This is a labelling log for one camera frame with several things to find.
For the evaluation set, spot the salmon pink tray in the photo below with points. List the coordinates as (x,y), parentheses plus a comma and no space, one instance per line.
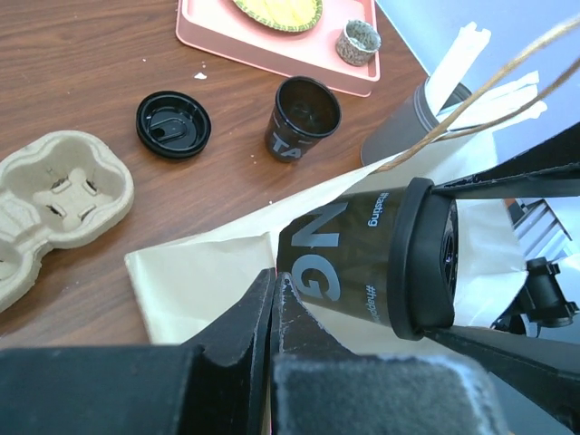
(221,28)

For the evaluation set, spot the yellow woven coaster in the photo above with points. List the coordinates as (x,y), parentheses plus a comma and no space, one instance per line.
(290,16)

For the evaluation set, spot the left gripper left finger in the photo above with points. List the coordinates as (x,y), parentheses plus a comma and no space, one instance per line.
(211,384)

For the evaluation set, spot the black cup lid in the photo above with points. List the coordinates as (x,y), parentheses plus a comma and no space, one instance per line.
(423,262)
(173,125)

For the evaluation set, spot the grey cup of stirrers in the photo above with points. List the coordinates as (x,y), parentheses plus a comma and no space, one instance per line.
(436,99)

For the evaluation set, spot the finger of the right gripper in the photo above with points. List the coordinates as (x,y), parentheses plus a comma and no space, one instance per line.
(544,371)
(548,170)

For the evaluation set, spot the black coffee cup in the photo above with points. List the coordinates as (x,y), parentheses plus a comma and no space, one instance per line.
(305,112)
(344,255)

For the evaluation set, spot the brown paper bag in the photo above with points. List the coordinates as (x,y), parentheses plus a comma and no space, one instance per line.
(183,286)

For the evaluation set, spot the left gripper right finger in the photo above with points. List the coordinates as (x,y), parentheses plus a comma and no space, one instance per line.
(320,387)

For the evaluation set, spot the cardboard cup carrier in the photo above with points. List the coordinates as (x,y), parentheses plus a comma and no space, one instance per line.
(61,191)

